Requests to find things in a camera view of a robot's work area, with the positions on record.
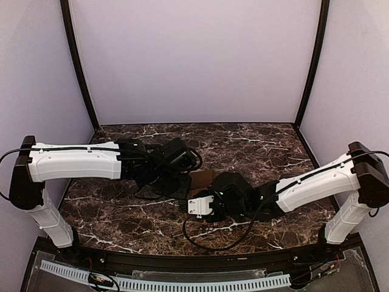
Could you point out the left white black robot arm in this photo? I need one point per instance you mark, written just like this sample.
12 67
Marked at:
165 168

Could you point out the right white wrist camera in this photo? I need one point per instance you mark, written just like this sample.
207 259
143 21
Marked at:
198 207

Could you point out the brown cardboard box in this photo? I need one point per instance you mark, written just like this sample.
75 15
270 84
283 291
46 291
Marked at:
200 180

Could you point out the black frame post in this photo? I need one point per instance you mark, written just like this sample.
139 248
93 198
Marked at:
76 61
316 53

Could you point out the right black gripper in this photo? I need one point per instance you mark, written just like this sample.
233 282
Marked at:
213 219

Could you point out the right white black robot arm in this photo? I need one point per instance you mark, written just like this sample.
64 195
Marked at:
360 171

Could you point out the left black frame post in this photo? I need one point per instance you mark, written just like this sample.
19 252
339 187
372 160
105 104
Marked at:
76 61

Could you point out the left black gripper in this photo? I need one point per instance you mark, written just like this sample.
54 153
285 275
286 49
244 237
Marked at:
182 193

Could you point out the right black frame post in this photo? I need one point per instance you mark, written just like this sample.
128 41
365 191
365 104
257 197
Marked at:
316 53

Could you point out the white slotted cable duct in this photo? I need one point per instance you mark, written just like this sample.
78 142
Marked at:
154 281

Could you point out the black front rail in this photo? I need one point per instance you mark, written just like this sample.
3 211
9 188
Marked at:
288 260

